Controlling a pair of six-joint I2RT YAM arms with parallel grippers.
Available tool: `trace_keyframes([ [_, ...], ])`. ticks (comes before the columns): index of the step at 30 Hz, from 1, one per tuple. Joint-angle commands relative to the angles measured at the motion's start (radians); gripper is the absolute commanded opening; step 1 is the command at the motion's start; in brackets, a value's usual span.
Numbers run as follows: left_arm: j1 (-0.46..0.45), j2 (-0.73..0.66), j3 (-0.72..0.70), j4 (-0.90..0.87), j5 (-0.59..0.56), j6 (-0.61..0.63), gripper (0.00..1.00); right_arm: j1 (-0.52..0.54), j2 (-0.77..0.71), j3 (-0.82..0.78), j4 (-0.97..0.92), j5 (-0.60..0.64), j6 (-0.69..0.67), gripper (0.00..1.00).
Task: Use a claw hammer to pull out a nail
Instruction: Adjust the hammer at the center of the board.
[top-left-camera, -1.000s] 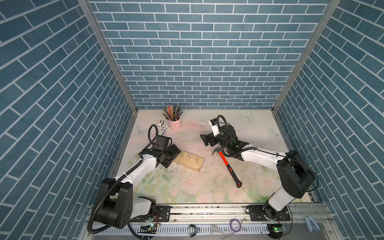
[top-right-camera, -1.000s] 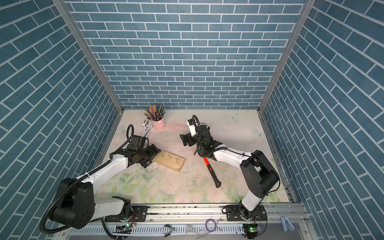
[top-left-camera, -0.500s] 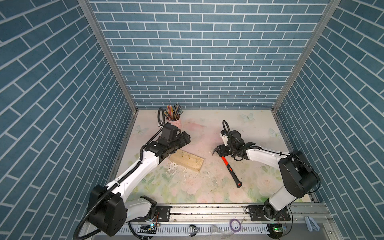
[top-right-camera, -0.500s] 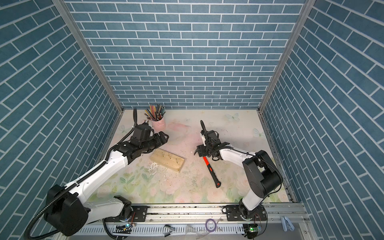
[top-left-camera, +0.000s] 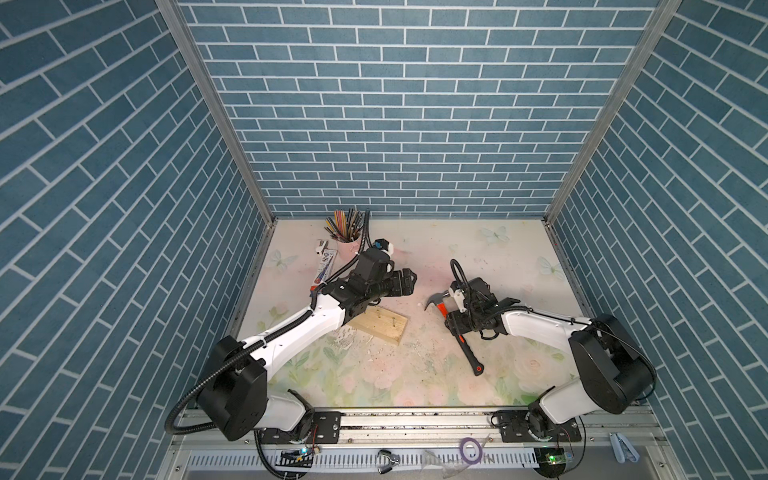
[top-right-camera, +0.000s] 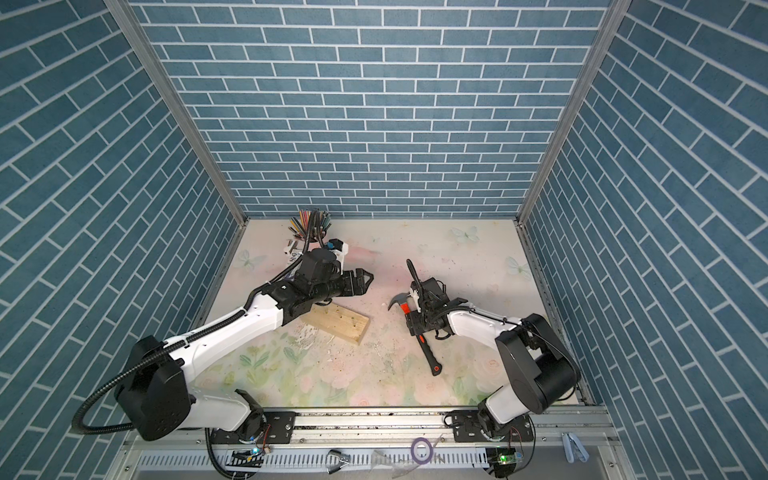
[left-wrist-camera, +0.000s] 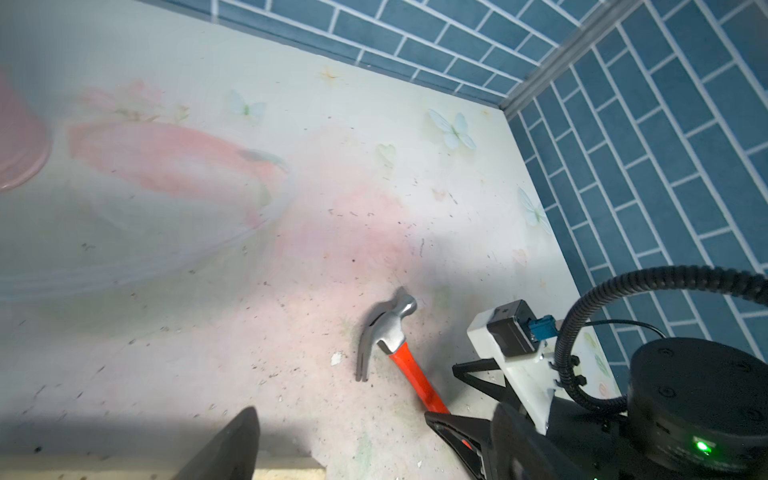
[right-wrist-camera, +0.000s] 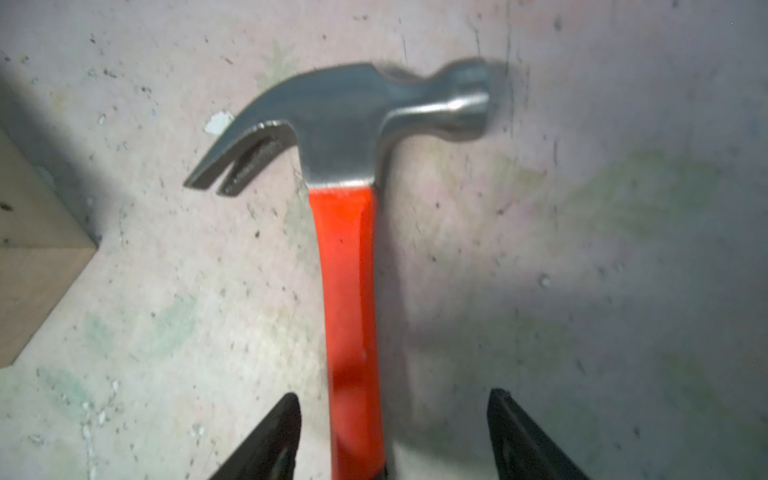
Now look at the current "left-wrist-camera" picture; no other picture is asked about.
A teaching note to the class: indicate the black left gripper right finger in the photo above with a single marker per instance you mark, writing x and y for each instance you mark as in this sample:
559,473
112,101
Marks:
520,452

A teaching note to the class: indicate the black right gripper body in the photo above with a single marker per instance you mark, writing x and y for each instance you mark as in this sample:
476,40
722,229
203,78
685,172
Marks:
599,445

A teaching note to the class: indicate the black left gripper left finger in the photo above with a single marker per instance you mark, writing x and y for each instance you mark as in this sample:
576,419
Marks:
231,454

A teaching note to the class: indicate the red black claw hammer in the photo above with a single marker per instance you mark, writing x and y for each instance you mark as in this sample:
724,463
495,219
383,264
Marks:
383,328

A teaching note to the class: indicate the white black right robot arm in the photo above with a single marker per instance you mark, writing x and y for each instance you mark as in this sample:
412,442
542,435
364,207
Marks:
696,410

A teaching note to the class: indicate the pink metal pencil bucket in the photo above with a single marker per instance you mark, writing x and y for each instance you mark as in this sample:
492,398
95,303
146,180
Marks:
26,141

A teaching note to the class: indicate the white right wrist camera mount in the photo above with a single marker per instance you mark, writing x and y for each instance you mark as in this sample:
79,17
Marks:
522,345

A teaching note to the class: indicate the aluminium corner post right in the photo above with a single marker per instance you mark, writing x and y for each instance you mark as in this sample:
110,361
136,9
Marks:
598,22

